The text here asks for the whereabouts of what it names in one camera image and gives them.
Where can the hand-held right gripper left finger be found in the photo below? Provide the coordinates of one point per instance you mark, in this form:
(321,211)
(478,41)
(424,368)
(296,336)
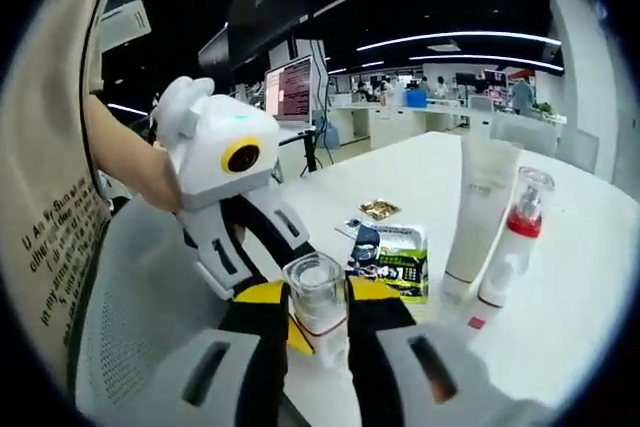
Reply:
(225,377)

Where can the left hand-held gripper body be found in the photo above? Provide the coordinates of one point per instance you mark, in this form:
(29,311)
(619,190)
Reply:
(210,137)

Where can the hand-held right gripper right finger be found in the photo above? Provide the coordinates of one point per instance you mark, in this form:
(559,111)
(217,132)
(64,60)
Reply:
(400,382)

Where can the green black sachet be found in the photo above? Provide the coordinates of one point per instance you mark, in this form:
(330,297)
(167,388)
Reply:
(400,267)

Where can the red-collared pump skincare bottle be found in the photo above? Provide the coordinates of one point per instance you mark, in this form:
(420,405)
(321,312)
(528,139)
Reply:
(510,262)

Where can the white skincare tube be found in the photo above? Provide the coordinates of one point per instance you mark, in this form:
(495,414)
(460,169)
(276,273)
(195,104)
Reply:
(480,207)

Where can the blue storage bin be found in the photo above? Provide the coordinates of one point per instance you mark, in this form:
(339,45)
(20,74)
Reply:
(416,99)

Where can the black laptop stand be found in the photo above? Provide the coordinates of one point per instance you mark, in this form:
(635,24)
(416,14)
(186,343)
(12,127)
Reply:
(310,152)

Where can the gold foil sachet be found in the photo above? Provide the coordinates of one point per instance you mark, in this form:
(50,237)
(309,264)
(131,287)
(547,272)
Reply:
(380,209)

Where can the open silver laptop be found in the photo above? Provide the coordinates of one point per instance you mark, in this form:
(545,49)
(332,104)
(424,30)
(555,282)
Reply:
(292,92)

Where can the blue water jug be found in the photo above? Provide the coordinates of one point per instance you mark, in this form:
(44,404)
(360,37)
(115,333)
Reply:
(330,133)

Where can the white counter cabinets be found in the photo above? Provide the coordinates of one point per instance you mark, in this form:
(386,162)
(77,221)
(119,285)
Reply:
(390,127)

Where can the person's beige printed shirt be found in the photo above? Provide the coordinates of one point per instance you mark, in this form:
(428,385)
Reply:
(45,172)

